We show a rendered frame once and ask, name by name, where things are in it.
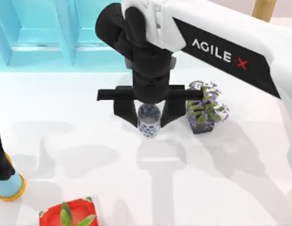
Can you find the blue and white patterned cup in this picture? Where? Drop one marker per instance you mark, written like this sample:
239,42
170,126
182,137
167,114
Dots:
148,128

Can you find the purple flower plant black pot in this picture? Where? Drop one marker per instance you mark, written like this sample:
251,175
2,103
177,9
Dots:
203,110

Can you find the light blue rack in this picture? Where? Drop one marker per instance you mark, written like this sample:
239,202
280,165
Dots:
42,33

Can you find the red pot with green plant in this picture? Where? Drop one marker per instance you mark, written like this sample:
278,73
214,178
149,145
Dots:
54,214

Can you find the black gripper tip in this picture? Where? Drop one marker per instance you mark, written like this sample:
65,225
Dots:
1,162

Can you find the light blue cup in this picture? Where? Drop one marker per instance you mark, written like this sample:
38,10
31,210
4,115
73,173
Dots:
7,187

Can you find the wooden post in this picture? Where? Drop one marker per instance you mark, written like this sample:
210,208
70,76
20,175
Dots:
262,9

